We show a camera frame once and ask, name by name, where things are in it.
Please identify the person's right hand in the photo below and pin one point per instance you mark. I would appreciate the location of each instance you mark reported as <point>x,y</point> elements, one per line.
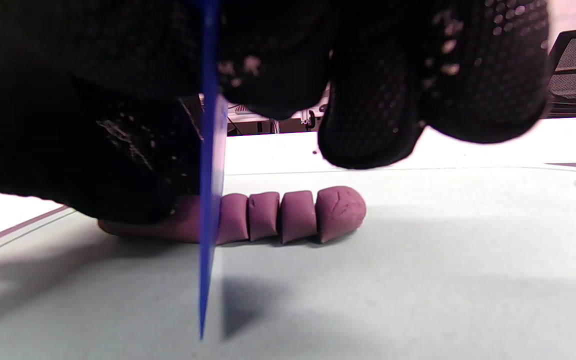
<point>368,75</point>

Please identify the person's left hand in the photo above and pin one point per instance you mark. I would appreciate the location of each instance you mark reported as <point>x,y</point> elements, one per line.
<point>68,150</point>

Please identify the purple plasticine roll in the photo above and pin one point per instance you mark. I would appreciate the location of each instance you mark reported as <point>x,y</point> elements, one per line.
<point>183,225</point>

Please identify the round-ended purple plasticine flake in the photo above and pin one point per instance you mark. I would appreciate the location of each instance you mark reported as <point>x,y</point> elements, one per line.
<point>340,212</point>

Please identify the blue plastic scraper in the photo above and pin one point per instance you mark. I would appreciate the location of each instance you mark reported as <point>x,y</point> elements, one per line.
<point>210,175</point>

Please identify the green cutting board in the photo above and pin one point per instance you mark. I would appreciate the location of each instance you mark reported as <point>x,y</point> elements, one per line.
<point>393,290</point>

